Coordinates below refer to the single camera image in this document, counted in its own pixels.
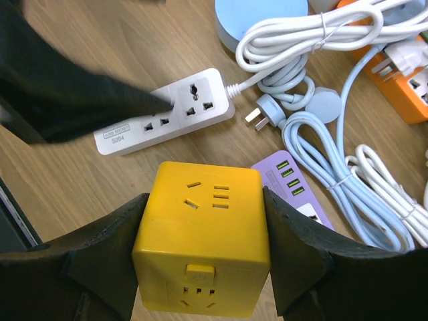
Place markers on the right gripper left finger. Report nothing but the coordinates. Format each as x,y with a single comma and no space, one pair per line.
87,274

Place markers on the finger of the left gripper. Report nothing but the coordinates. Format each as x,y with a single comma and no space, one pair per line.
48,99

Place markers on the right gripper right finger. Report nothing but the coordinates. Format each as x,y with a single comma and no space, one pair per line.
319,274

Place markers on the yellow cube socket adapter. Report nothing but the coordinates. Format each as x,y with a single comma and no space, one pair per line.
202,246

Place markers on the white usb power strip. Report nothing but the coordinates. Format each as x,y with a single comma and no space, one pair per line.
198,101

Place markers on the purple pink power strip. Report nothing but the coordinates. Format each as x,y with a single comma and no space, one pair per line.
281,174

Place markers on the round light blue socket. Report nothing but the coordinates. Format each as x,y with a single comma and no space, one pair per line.
235,17

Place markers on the orange power strip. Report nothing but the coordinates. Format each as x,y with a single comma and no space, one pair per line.
400,73

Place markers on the white cube socket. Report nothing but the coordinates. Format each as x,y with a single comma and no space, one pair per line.
323,6

